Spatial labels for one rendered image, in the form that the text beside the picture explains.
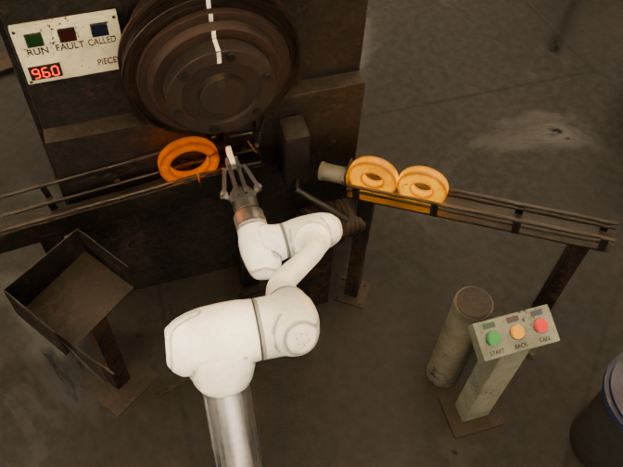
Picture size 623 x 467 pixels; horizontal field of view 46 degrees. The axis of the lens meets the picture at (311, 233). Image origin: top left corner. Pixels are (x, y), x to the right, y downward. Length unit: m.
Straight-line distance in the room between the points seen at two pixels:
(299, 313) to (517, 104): 2.34
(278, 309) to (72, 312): 0.84
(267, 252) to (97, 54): 0.69
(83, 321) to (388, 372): 1.12
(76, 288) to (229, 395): 0.80
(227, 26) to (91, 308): 0.88
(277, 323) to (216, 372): 0.16
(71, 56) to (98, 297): 0.67
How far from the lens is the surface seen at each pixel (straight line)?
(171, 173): 2.25
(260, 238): 2.04
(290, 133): 2.24
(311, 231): 2.01
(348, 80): 2.31
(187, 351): 1.49
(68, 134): 2.21
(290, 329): 1.47
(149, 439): 2.63
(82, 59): 2.06
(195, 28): 1.84
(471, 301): 2.30
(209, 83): 1.87
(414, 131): 3.40
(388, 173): 2.22
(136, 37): 1.86
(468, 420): 2.68
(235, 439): 1.63
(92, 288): 2.21
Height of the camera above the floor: 2.45
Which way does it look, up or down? 55 degrees down
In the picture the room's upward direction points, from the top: 4 degrees clockwise
